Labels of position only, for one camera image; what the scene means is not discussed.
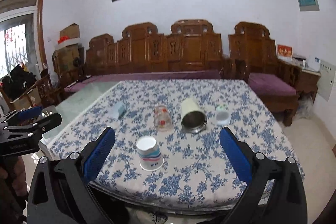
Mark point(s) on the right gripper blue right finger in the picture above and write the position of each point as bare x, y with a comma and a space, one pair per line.
237, 153

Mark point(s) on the red greeting card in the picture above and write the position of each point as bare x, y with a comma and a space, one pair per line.
284, 51

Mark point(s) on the wooden chair at left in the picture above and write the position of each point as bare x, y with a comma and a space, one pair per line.
42, 93

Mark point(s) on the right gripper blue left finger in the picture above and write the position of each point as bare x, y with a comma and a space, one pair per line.
95, 153

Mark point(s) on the purple armchair cushion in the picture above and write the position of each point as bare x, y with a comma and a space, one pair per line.
269, 85

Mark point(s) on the large cardboard box stack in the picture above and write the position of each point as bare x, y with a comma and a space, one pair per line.
67, 58

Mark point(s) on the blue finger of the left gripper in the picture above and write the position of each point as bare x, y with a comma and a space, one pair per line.
39, 122
27, 113

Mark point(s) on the top cardboard box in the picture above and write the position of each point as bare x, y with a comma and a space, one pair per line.
72, 31

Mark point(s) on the white paper cup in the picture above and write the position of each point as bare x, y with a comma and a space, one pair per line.
150, 157

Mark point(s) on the glass cup with red flowers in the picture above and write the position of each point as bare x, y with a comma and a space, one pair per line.
162, 118

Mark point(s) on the cream steel thermos cup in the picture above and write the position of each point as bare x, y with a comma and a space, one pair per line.
193, 118

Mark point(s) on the person's left hand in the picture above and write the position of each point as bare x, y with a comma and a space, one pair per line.
13, 169

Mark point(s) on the purple sofa cushion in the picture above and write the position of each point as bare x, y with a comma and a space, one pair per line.
197, 75

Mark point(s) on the carved wooden armchair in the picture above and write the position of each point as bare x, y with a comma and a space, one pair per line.
253, 51

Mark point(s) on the wooden side table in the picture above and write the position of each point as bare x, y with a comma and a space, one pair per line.
307, 83

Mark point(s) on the grey wall electrical panel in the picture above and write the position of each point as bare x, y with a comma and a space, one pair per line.
308, 5

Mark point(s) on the translucent plastic cup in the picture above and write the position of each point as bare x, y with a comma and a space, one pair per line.
118, 110

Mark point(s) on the blue floral tablecloth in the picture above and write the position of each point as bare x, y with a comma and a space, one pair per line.
196, 175

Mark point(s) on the white device on side table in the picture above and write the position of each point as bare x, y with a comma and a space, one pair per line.
314, 63

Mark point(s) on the small white yogurt cup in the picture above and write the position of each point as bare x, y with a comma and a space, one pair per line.
222, 115

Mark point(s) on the beige wall distribution box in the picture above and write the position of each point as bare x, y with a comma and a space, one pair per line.
326, 81

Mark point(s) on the long carved wooden sofa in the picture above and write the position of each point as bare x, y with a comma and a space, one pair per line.
191, 46

